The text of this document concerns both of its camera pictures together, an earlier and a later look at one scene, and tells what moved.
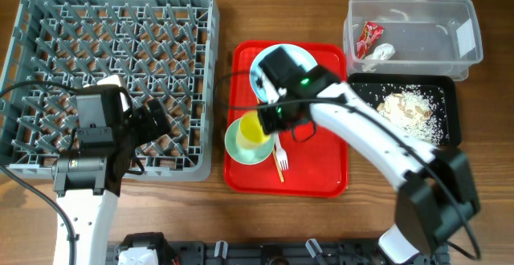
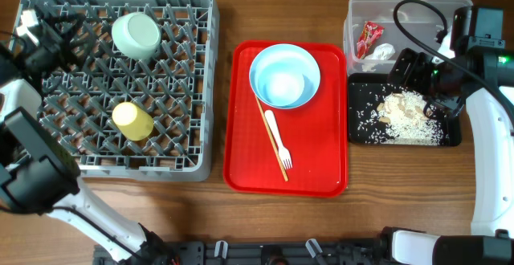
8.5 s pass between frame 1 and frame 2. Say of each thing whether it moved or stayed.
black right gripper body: moved
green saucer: moved
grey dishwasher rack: stayed
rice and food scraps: stayed
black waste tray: stayed
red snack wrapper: stayed
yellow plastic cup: moved
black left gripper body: moved
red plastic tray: stayed
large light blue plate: stayed
